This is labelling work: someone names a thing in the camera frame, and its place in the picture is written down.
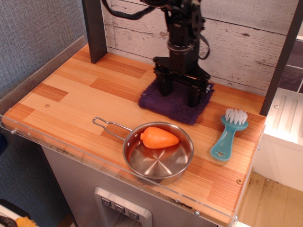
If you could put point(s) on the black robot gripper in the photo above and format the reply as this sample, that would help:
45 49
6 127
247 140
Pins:
182 66

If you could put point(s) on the purple terry cloth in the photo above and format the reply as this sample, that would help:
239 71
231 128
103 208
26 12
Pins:
175 105

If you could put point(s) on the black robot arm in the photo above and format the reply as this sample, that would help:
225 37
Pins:
184 22

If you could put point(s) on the orange plastic carrot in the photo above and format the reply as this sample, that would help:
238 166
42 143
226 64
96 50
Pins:
156 138

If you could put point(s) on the teal dish brush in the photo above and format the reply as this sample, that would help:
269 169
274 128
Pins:
233 120

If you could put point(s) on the small steel saucepan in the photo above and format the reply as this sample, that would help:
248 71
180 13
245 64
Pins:
161 165

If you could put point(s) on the white toy sink unit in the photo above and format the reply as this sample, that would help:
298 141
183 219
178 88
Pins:
280 153

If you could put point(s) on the silver cabinet button panel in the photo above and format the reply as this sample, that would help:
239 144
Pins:
116 211

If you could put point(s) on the clear acrylic left guard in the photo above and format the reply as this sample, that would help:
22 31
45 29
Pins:
40 75

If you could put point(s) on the clear acrylic guard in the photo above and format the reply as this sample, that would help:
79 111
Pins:
40 75
79 172

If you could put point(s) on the clear acrylic front guard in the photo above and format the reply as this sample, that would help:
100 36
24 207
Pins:
79 172

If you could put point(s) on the orange and black floor object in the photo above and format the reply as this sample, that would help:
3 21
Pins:
19 222

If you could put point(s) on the dark grey right post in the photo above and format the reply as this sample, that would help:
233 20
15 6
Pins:
283 59

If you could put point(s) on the dark grey post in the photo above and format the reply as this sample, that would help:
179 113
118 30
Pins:
95 29
283 59

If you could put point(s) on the dark grey left post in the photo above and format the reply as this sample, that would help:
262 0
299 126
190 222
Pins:
95 29

